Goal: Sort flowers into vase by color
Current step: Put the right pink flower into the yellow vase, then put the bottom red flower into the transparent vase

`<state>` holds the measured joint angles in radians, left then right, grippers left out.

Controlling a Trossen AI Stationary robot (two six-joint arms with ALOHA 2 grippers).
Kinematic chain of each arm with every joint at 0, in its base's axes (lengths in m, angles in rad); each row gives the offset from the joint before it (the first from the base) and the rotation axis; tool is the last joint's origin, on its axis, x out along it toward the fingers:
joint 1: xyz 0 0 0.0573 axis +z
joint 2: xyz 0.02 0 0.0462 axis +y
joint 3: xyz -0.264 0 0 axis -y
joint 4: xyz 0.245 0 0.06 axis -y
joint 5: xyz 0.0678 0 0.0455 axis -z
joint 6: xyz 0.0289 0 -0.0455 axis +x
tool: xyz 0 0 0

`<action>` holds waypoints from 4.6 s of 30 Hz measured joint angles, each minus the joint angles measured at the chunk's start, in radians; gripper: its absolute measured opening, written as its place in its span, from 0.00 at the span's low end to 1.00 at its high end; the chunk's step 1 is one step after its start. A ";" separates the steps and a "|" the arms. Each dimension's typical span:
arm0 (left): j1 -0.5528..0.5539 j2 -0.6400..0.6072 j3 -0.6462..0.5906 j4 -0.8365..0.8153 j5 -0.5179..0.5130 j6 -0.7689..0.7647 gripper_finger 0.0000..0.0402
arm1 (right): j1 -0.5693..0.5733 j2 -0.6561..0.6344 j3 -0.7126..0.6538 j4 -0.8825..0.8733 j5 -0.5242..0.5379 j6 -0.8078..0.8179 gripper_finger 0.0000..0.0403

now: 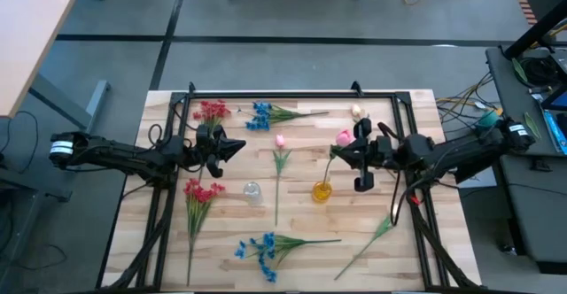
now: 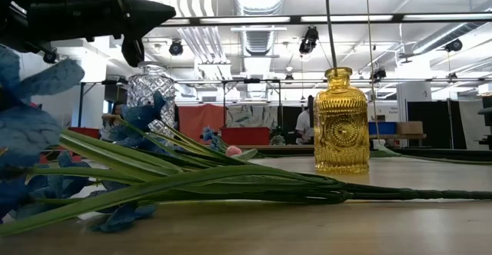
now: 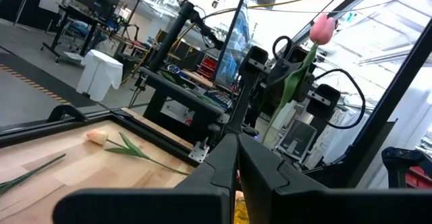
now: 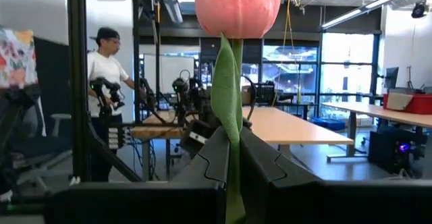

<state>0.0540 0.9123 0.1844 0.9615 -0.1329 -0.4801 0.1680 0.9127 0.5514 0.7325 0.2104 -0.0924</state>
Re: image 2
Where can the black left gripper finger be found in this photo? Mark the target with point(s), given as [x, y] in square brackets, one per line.
[148, 16]
[133, 51]

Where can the clear cut glass vase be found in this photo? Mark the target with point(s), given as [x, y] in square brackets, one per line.
[148, 86]

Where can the yellow embossed glass vase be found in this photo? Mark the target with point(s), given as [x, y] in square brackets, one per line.
[341, 132]

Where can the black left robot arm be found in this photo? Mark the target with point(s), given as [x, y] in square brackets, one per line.
[9, 24]

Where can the black hanging spotlight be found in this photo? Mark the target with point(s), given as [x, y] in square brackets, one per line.
[50, 57]
[379, 73]
[454, 45]
[309, 40]
[176, 48]

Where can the person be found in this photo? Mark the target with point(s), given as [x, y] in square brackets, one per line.
[115, 111]
[303, 126]

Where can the red plastic bin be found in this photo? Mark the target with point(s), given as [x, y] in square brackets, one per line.
[246, 136]
[86, 132]

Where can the orange red fabric panel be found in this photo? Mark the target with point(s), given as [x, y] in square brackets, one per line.
[200, 118]

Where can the white pillar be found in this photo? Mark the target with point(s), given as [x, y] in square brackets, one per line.
[413, 93]

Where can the white paper sign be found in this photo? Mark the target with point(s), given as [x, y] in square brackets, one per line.
[392, 111]

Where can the black machine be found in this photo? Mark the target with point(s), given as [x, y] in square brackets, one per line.
[487, 120]

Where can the black partition panel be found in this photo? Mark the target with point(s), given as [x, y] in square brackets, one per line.
[436, 124]

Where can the blue plastic bin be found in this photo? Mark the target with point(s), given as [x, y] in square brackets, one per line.
[384, 128]

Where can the brown cardboard box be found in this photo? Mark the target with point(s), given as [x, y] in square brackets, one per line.
[409, 127]

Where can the black screen panel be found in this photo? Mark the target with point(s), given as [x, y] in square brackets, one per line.
[288, 122]

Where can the small dark green ornament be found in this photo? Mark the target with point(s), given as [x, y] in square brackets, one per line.
[277, 140]

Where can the grey diagonal ventilation duct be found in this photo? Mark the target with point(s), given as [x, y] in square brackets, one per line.
[442, 38]

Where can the black ceiling light rail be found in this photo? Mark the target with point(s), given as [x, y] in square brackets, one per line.
[296, 18]

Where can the silver ventilation duct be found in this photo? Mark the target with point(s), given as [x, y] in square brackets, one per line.
[259, 40]

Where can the black gantry frame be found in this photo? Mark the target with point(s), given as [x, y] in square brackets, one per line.
[251, 80]

